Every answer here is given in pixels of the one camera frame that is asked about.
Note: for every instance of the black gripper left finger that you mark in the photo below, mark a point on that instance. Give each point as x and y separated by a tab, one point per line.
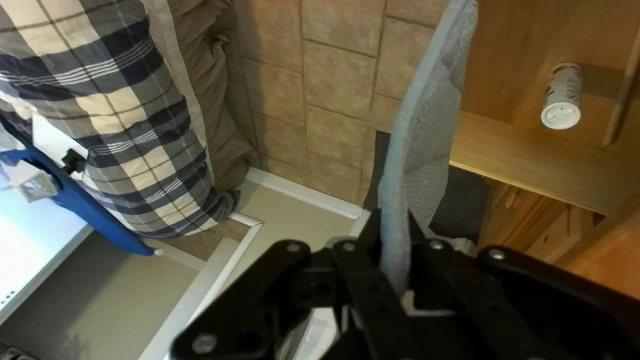
252	317

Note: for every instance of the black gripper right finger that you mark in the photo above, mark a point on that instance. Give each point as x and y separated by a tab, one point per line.
504	305

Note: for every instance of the gray quilted oven mat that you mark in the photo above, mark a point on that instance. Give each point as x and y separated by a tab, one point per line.
420	142

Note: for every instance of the open wooden drawer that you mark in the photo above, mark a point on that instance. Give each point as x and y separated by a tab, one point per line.
501	135

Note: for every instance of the pine wooden dresser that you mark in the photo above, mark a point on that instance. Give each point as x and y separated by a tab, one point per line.
597	247

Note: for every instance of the white pill bottle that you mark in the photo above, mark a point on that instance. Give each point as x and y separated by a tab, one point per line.
562	97

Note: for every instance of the plaid fabric cushion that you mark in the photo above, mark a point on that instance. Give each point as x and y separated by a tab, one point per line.
140	87

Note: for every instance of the blue and white furniture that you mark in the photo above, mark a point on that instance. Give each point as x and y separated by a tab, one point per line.
45	217

